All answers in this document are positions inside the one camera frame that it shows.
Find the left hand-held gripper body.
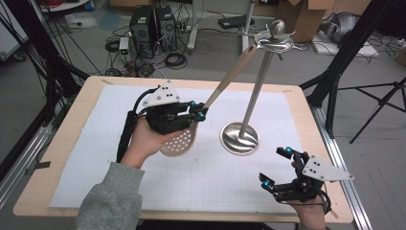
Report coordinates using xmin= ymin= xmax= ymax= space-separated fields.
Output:
xmin=142 ymin=80 xmax=194 ymax=135

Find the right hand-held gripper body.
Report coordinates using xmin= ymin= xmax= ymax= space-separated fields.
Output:
xmin=272 ymin=150 xmax=355 ymax=204

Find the steel utensil stand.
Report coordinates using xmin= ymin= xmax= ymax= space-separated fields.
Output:
xmin=219 ymin=19 xmax=305 ymax=156

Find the beige slotted skimmer spoon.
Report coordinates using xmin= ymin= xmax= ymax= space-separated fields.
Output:
xmin=159 ymin=43 xmax=259 ymax=158

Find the person's right hand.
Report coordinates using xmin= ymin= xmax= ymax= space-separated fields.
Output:
xmin=285 ymin=161 xmax=329 ymax=230

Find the person's left hand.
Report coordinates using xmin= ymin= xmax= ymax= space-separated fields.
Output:
xmin=119 ymin=116 xmax=188 ymax=170

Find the small white power device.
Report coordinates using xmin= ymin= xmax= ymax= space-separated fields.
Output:
xmin=118 ymin=36 xmax=130 ymax=62

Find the large black computer tower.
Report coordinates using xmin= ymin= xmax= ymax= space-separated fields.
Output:
xmin=128 ymin=5 xmax=157 ymax=59

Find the slim black computer tower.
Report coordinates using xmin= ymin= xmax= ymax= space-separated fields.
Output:
xmin=154 ymin=5 xmax=177 ymax=52

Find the white stand leg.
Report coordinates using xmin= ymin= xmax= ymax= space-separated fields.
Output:
xmin=241 ymin=0 xmax=257 ymax=60
xmin=187 ymin=0 xmax=199 ymax=54

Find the white grid paper mat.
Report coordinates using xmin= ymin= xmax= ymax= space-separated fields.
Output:
xmin=49 ymin=83 xmax=312 ymax=215

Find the flat black device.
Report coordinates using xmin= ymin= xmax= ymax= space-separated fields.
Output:
xmin=217 ymin=13 xmax=256 ymax=31

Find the black tripod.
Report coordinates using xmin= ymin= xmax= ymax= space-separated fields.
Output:
xmin=338 ymin=76 xmax=406 ymax=145

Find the flat white board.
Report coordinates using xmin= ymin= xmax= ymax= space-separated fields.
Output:
xmin=310 ymin=34 xmax=381 ymax=58

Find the open cardboard box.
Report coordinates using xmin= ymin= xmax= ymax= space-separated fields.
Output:
xmin=276 ymin=0 xmax=336 ymax=43

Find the grey rounded helmet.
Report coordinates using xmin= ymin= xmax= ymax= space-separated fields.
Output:
xmin=319 ymin=11 xmax=360 ymax=44

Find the aluminium rail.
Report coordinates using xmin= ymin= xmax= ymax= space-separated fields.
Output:
xmin=309 ymin=103 xmax=374 ymax=230
xmin=0 ymin=123 xmax=56 ymax=209

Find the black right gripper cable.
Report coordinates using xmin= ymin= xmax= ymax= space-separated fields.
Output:
xmin=319 ymin=187 xmax=333 ymax=215

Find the coiled black cable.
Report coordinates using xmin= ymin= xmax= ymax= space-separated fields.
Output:
xmin=164 ymin=52 xmax=189 ymax=70
xmin=104 ymin=37 xmax=121 ymax=54

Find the black metal frame post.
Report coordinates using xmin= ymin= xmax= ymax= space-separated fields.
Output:
xmin=300 ymin=0 xmax=400 ymax=140
xmin=3 ymin=0 xmax=90 ymax=128

